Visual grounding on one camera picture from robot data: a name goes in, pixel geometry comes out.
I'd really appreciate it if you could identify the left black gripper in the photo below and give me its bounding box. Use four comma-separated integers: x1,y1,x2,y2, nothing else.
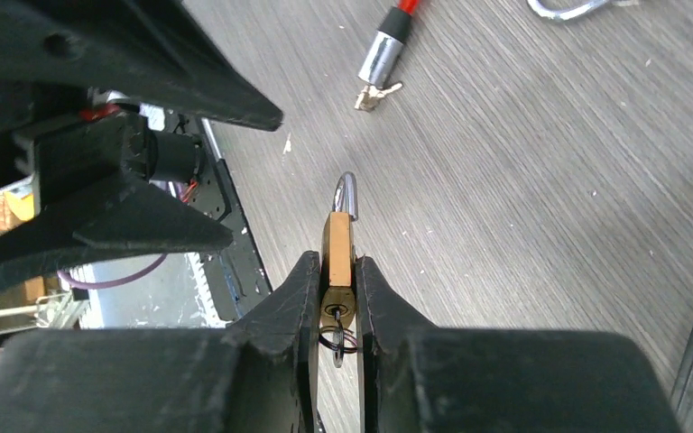
0,1,283,290

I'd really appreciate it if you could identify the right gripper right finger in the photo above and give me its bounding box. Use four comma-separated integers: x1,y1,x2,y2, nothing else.
355,256,435,432

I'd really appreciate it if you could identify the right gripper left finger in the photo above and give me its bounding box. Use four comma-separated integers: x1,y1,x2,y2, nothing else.
226,251,320,432

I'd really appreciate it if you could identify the small silver key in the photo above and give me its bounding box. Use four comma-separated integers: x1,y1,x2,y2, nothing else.
319,305,359,369

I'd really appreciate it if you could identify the small brass padlock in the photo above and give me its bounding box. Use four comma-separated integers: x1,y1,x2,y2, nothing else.
320,171,358,332

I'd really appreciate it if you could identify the silver key bunch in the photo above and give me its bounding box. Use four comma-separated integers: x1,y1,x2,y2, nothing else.
354,82,403,112

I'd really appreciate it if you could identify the red cable lock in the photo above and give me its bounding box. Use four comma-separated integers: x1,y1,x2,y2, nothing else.
357,0,420,89

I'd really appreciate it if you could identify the large brass padlock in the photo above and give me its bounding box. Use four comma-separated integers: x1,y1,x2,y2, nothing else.
525,0,641,23

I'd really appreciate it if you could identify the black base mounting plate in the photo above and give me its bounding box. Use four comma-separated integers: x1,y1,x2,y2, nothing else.
165,112,273,327

